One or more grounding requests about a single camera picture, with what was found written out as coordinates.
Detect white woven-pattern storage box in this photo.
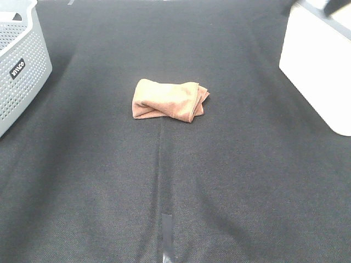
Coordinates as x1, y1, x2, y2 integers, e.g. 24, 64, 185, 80
279, 1, 350, 136

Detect grey perforated plastic basket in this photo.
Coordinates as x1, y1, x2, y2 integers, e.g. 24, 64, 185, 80
1, 1, 52, 134

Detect brown towel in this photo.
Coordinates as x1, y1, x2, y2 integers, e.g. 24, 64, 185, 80
132, 79, 210, 123

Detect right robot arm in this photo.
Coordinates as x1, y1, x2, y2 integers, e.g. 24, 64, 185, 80
282, 0, 350, 17

